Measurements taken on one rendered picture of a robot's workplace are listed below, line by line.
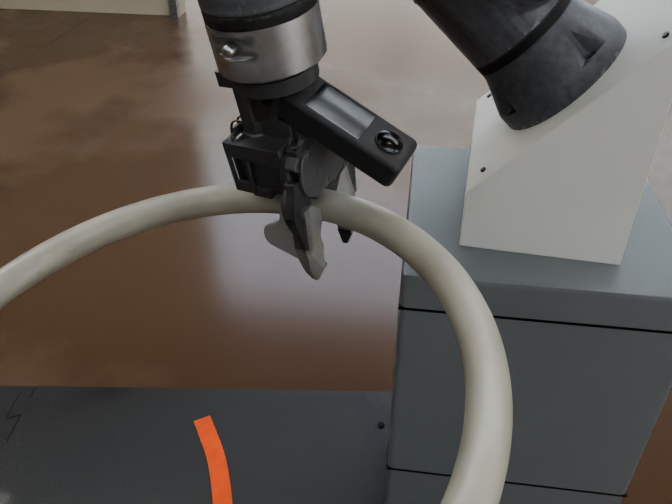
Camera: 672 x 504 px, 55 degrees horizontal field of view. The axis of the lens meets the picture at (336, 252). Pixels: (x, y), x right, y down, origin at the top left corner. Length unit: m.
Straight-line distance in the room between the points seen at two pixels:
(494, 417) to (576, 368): 0.60
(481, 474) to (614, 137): 0.56
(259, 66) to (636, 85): 0.49
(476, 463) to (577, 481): 0.81
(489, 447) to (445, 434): 0.70
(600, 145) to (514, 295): 0.22
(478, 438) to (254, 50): 0.31
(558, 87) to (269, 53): 0.47
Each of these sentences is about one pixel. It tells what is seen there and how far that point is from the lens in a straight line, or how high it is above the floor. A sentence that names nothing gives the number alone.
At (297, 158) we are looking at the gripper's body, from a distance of 0.55.
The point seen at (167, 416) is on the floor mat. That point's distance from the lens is 1.85.
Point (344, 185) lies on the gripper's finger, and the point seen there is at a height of 1.08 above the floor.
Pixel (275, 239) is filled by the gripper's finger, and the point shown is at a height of 1.03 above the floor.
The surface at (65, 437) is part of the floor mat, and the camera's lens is 1.88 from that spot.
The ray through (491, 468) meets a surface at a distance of 0.40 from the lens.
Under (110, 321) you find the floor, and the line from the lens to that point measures 2.20.
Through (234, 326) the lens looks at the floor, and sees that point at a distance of 2.09.
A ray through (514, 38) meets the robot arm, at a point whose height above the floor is 1.13.
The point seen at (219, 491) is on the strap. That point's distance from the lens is 1.67.
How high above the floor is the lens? 1.39
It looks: 36 degrees down
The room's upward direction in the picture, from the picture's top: straight up
